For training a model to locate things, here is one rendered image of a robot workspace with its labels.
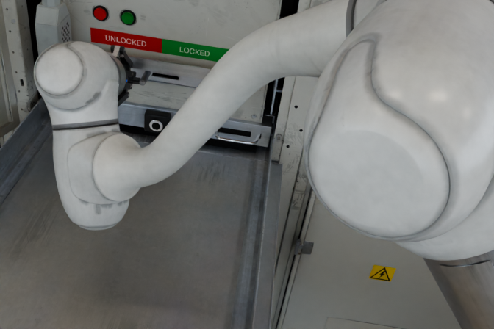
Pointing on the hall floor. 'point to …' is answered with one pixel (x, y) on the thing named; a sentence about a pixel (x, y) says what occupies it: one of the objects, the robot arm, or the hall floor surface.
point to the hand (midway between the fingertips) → (129, 79)
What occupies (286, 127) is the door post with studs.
